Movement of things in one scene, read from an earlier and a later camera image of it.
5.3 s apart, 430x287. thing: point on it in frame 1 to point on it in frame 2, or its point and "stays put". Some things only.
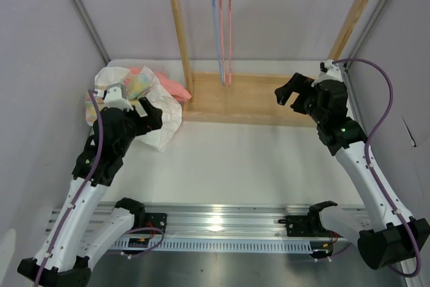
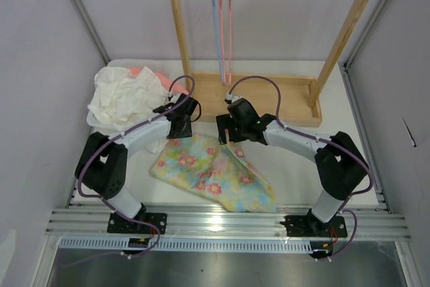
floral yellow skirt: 138,83 to 220,171
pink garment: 176,91 stays put
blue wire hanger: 215,17 stays put
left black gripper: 152,121 to 185,133
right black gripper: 298,84 to 225,121
